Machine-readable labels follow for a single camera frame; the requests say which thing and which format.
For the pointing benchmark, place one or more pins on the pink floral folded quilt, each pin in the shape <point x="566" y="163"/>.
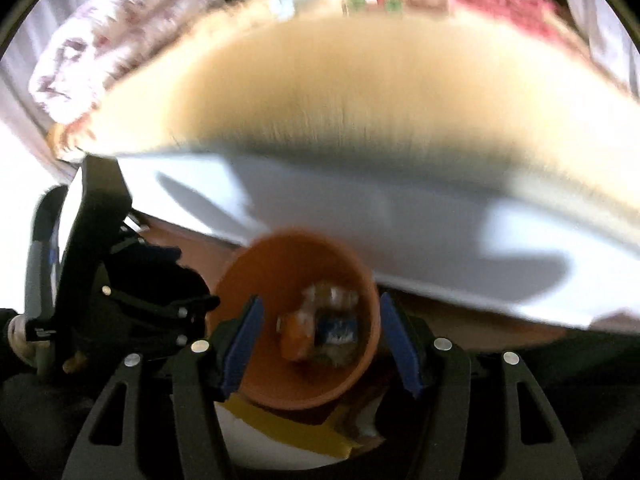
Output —
<point x="115" y="25"/>

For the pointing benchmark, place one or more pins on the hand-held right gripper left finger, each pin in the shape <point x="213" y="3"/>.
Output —
<point x="245" y="345"/>

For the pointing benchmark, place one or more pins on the yellow floral plush blanket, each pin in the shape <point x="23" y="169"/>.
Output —
<point x="325" y="85"/>

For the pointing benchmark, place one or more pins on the white bed sheet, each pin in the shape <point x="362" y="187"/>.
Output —
<point x="350" y="220"/>

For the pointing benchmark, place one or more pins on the wooden bed post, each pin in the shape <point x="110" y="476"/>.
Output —
<point x="20" y="335"/>

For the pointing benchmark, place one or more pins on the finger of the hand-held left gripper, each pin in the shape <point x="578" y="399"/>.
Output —
<point x="150" y="310"/>

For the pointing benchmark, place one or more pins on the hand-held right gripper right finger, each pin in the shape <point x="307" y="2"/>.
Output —
<point x="400" y="345"/>

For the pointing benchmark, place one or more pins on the orange plastic bin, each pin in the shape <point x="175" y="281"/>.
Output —
<point x="260" y="270"/>

